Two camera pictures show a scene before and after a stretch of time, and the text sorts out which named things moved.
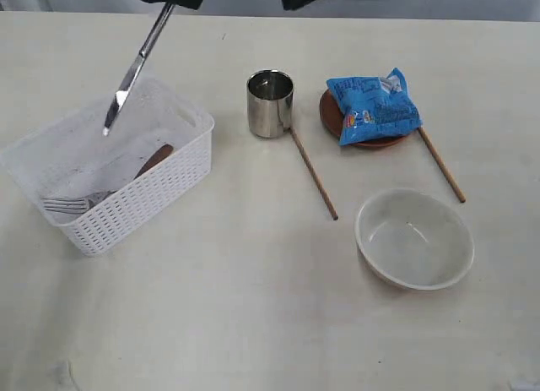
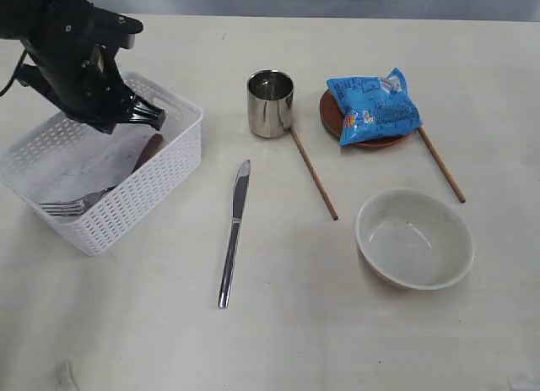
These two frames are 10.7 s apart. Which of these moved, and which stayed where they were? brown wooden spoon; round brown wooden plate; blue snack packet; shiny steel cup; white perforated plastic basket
Moved: white perforated plastic basket; brown wooden spoon
Stayed: blue snack packet; round brown wooden plate; shiny steel cup
